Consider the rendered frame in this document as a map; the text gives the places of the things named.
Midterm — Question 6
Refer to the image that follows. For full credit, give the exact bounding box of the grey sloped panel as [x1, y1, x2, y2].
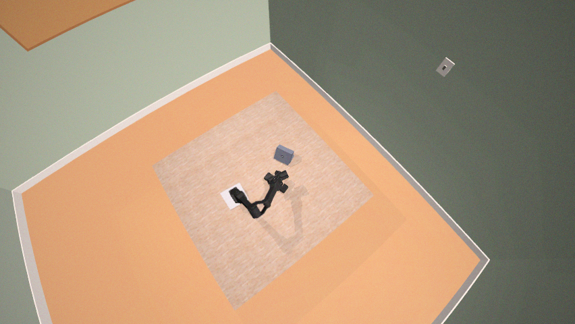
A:
[274, 145, 294, 165]

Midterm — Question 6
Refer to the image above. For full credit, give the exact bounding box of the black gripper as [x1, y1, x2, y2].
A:
[264, 173, 288, 193]

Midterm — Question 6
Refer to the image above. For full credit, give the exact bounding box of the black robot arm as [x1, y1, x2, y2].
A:
[229, 170, 289, 219]

